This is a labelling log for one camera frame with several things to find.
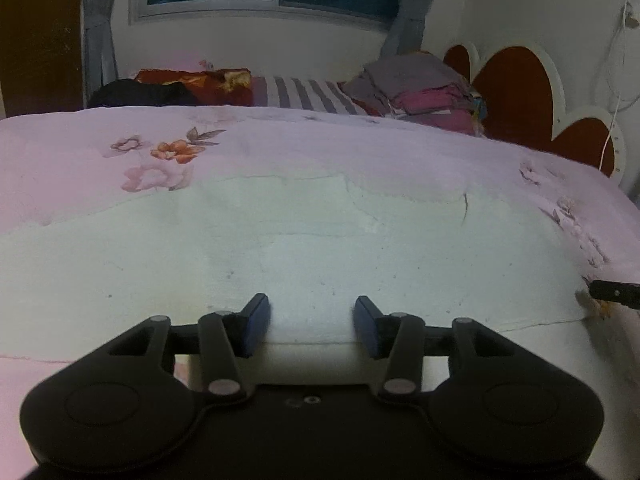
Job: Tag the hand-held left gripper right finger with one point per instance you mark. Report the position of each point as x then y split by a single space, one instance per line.
365 325

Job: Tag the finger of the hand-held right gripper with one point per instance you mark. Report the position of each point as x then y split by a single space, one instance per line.
617 292

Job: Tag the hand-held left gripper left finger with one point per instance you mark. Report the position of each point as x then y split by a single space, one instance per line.
257 324

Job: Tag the white small garment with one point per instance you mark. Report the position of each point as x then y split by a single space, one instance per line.
310 240

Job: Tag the stack of folded clothes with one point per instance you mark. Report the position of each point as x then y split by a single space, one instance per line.
420 90

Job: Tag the heart-shaped red headboard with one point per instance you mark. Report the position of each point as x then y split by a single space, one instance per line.
515 95

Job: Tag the purple striped pillow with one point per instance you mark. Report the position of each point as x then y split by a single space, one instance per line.
300 92

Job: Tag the pink floral blanket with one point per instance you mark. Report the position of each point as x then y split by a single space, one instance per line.
75 170

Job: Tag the red floral pillow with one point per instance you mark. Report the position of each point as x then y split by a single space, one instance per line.
200 85

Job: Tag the black cloth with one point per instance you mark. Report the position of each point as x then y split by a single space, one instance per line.
135 92

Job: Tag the grey-blue curtain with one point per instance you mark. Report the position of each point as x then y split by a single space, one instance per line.
412 15
97 25

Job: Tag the brown wooden wardrobe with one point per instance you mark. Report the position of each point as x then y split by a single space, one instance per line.
37 35

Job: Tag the white wall socket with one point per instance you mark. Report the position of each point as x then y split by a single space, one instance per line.
631 15

